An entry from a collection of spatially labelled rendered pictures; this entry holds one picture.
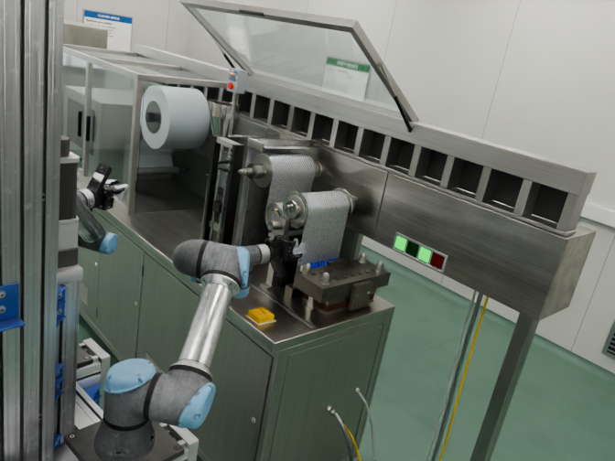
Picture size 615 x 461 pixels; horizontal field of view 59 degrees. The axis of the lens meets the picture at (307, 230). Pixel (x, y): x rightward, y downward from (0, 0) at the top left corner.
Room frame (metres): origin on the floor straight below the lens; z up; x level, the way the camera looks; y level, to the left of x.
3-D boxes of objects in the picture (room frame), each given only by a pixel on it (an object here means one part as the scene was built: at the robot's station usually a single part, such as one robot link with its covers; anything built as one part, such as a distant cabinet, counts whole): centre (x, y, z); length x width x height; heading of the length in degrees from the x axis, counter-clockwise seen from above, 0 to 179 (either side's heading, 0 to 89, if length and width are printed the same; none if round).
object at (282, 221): (2.06, 0.11, 1.05); 0.06 x 0.05 x 0.31; 135
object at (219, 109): (2.65, 0.50, 1.50); 0.14 x 0.14 x 0.06
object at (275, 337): (2.75, 0.70, 0.88); 2.52 x 0.66 x 0.04; 45
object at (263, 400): (2.76, 0.69, 0.43); 2.52 x 0.64 x 0.86; 45
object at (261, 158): (2.33, 0.15, 1.33); 0.25 x 0.14 x 0.14; 135
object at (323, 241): (2.11, -0.07, 1.11); 0.23 x 0.01 x 0.18; 135
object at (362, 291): (2.00, -0.26, 0.96); 0.10 x 0.03 x 0.11; 135
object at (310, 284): (2.05, -0.18, 1.00); 0.40 x 0.16 x 0.06; 135
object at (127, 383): (1.15, 0.36, 0.98); 0.13 x 0.12 x 0.14; 88
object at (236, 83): (2.47, 0.43, 1.66); 0.07 x 0.07 x 0.10; 53
